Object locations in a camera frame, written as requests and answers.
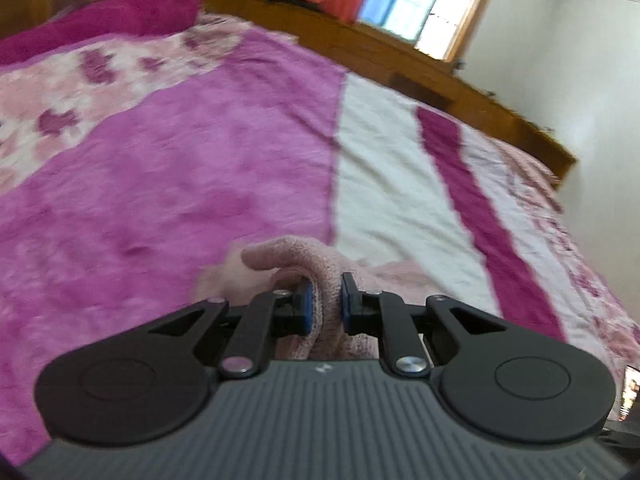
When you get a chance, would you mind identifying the pink crochet pillow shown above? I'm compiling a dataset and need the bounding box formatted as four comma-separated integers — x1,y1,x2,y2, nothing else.
492,140,568,201

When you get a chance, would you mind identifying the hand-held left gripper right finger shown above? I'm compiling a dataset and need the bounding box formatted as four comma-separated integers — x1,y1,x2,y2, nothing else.
339,271,508,379

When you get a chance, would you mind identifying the magenta velvet pillow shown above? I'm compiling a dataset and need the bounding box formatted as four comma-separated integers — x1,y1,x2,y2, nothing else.
0,0,203,67

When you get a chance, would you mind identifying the wooden framed window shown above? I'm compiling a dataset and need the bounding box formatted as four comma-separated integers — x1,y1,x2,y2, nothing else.
357,0,507,63

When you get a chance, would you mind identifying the magenta floral bedspread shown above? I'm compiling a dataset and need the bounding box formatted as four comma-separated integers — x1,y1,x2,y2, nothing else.
0,12,640,466

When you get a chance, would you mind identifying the pink cable knit sweater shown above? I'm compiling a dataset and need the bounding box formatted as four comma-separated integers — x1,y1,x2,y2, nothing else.
197,234,436,362

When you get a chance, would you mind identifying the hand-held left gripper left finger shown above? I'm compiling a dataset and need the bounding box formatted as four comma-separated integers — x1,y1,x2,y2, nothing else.
150,280,316,380

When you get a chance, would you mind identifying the lit phone screen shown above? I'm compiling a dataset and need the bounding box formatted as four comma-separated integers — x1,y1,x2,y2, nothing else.
619,365,640,422

